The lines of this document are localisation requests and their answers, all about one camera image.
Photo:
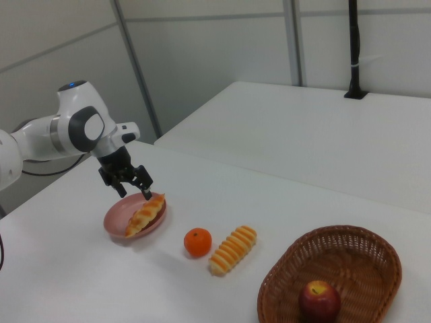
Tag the brown woven basket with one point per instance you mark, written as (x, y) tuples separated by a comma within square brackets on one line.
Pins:
[(353, 255)]

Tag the red toy apple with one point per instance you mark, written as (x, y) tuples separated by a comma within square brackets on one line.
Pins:
[(318, 301)]

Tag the striped toy bread roll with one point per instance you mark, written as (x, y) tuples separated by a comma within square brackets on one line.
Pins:
[(232, 250)]

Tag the black pole with clamp base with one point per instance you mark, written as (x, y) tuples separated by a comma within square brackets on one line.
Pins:
[(353, 50)]

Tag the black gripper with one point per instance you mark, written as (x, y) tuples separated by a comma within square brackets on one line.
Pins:
[(116, 163)]

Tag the pink plate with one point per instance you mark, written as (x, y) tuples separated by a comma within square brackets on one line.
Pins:
[(118, 215)]

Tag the toy orange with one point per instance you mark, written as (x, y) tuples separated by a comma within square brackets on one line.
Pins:
[(198, 243)]

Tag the braided toy bread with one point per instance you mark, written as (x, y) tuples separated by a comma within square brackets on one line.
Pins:
[(144, 215)]

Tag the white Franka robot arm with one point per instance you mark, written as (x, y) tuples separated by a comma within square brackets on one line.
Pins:
[(77, 104)]

